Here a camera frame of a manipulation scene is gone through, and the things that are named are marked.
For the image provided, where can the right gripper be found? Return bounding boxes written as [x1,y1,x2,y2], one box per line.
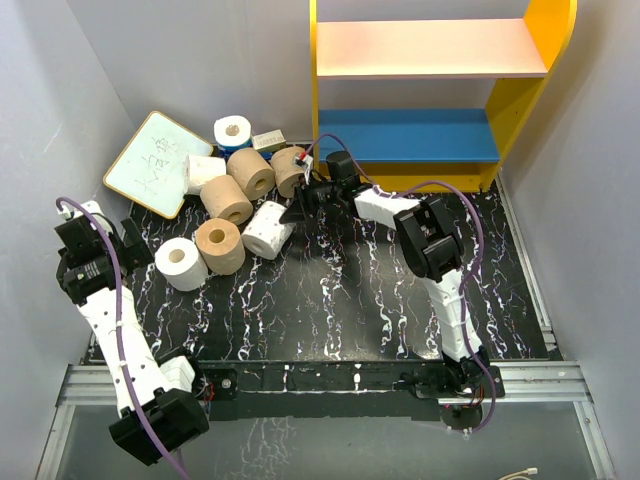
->
[279,176,341,224]

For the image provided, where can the white dotted paper roll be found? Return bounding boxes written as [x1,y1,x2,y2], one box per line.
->
[241,201,294,260]

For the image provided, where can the brown roll front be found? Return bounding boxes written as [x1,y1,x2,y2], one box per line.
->
[195,218,245,275]

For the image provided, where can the brown roll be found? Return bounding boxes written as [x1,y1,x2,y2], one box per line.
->
[270,146,304,199]
[227,147,275,201]
[200,175,253,225]
[195,218,245,275]

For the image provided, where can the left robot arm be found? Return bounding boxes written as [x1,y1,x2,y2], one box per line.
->
[55,214,209,465]

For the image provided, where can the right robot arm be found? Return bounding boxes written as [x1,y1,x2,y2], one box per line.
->
[280,151,498,400]

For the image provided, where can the yellow shelf unit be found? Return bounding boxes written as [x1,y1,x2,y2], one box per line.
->
[309,1,577,192]

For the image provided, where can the white roll front left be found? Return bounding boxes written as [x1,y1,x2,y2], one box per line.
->
[154,237,208,292]

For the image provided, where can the brown roll back right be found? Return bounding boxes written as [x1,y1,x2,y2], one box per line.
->
[270,146,304,199]

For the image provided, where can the brown roll back middle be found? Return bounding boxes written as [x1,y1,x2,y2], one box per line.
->
[227,147,275,201]

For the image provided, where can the small beige carton box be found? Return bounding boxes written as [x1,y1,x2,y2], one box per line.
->
[252,129,286,153]

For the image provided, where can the brown roll middle left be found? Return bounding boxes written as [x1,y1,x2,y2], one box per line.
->
[200,175,253,225]

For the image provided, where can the blue box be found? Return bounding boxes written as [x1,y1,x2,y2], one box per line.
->
[217,141,252,160]

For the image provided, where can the white roll lying sideways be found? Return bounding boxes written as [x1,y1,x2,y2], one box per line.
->
[184,154,227,195]

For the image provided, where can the white roll on blue box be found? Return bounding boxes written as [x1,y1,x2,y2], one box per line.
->
[213,115,252,146]

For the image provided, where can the small whiteboard wooden frame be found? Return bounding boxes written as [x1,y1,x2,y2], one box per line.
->
[103,111,213,219]

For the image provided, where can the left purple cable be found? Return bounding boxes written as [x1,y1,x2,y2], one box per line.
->
[54,197,191,480]

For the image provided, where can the purple cable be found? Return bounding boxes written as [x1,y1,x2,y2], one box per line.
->
[54,197,191,480]
[304,133,499,435]

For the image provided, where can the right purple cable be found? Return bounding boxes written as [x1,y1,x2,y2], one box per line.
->
[304,133,499,435]

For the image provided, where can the aluminium rail frame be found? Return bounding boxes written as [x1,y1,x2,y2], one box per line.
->
[37,174,619,480]

